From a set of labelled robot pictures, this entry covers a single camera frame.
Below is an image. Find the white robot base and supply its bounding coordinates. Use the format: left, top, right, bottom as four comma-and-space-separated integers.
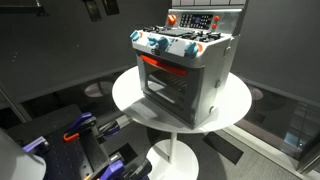
0, 130, 46, 180

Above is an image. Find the grey toy stove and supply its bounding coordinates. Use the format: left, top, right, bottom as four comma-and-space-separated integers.
130, 8, 245, 129

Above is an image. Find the white round side table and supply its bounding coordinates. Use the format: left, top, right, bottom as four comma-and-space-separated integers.
112, 66, 252, 180

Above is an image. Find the purple clamp upper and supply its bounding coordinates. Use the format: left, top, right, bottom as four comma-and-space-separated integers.
63, 112, 120, 144

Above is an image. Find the purple clamp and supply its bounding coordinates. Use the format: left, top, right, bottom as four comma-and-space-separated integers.
63, 112, 120, 144
23, 136, 49, 154
83, 159, 152, 180

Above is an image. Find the purple clamp lower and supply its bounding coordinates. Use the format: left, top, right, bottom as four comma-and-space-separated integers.
83, 159, 152, 180

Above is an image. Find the purple clamp left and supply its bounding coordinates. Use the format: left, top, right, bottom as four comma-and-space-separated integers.
23, 136, 49, 154

